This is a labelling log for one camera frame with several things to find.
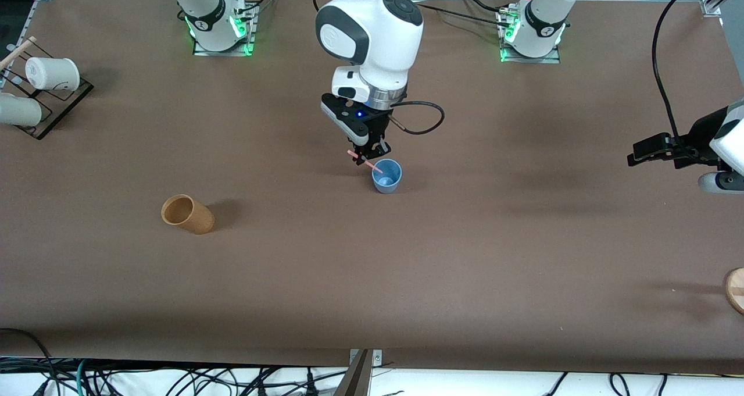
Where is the round wooden disc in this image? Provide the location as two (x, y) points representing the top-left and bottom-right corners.
(724, 267), (744, 316)

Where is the white cup with print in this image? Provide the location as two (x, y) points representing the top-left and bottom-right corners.
(24, 56), (81, 92)

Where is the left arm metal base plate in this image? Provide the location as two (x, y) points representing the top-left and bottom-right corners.
(499, 9), (562, 65)

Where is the wooden stick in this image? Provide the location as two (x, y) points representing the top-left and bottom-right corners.
(0, 35), (37, 71)

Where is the blue cup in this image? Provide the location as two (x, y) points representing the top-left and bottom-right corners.
(372, 159), (403, 194)

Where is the black wire cup rack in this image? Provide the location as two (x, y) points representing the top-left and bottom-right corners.
(0, 41), (95, 141)

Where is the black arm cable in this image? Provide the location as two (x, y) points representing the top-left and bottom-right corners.
(313, 0), (446, 136)
(652, 0), (716, 144)

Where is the pink chopstick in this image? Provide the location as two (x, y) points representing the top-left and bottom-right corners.
(347, 149), (384, 174)

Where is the metal table bracket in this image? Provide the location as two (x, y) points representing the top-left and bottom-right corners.
(349, 349), (384, 368)

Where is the green floor cable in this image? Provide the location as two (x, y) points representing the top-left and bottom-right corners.
(74, 358), (90, 396)

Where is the plain white cup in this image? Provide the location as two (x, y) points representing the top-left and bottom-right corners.
(0, 92), (44, 127)

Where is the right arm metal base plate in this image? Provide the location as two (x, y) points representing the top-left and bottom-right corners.
(192, 3), (258, 57)

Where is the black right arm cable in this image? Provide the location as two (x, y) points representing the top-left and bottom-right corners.
(313, 0), (446, 136)

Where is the dark grey metal pole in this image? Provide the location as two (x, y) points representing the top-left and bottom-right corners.
(334, 349), (374, 396)

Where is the black base cable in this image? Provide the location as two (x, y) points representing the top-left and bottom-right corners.
(417, 2), (513, 33)
(235, 0), (281, 17)
(462, 0), (512, 16)

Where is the brown cup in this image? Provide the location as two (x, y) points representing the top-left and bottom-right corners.
(161, 194), (216, 235)

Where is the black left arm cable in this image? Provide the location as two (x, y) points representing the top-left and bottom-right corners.
(652, 0), (716, 144)

